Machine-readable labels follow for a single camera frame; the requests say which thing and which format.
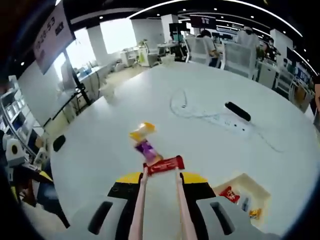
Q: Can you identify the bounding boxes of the clear silver food packet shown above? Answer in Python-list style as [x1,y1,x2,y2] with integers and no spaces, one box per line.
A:
[241,196,252,211]

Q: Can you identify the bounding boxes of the large display screen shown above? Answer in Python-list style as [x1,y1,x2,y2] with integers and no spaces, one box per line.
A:
[32,2,77,76]

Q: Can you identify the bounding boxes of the white storage shelf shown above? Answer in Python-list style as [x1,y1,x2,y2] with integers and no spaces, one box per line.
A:
[0,74,41,151]

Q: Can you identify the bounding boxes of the purple food packet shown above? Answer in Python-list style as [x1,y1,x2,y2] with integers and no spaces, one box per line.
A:
[134,139,165,166]

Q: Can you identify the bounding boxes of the red food bar packet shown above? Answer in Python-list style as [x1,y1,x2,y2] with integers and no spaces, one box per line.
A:
[142,154,186,176]

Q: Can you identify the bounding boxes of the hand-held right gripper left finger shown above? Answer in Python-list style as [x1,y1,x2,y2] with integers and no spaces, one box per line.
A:
[59,171,145,240]

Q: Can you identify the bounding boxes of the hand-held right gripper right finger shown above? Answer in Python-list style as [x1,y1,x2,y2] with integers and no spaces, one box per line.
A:
[179,171,282,240]

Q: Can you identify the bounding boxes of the cream rectangular container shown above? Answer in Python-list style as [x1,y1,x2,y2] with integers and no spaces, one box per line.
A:
[211,172,273,226]

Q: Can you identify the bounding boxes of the white power strip with cable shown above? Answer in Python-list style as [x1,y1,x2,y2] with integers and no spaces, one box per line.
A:
[169,87,288,153]

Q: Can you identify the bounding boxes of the pink food tongs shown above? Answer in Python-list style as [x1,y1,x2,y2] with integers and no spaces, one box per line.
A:
[127,166,198,240]

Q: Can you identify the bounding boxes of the dark hanging sign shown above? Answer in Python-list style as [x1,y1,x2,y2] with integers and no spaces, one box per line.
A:
[189,14,218,29]

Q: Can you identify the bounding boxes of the black oblong device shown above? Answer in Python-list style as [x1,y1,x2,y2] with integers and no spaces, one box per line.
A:
[224,101,252,123]

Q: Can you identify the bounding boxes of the black oval pouch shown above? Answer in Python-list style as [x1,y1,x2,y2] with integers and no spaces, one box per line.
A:
[52,134,67,153]

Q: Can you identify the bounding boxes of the small gold food packet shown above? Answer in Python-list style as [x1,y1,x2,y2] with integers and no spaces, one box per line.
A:
[248,207,263,221]

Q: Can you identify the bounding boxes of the yellow-ended clear food packet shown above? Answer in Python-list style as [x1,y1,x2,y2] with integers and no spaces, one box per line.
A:
[128,121,157,141]

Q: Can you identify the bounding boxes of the red white-print food packet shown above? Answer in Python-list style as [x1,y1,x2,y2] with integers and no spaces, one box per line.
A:
[218,186,241,204]

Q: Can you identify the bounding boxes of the black screen stand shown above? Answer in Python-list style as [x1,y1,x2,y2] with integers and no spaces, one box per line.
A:
[63,48,93,107]

